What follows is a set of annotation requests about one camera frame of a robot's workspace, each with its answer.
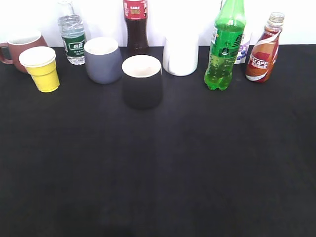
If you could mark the nescafe coffee bottle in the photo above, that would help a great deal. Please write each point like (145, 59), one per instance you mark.
(264, 53)

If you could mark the brown red ceramic mug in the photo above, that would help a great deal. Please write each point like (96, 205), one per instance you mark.
(19, 41)

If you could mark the black ceramic mug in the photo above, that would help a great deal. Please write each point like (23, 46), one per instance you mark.
(142, 82)

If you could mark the white ceramic mug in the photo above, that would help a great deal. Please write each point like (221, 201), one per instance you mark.
(180, 54)

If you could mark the grey ceramic mug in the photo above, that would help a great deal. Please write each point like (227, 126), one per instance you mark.
(103, 60)

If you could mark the green sprite bottle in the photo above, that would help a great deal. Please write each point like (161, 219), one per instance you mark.
(225, 42)

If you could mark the white blueberry milk carton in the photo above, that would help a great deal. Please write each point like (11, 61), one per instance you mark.
(244, 46)

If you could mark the cola bottle red label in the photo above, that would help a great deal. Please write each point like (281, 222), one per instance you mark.
(136, 15)

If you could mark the clear water bottle green label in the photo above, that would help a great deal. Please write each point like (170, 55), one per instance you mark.
(72, 32)

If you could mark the yellow paper cup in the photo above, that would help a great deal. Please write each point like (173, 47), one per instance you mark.
(40, 63)

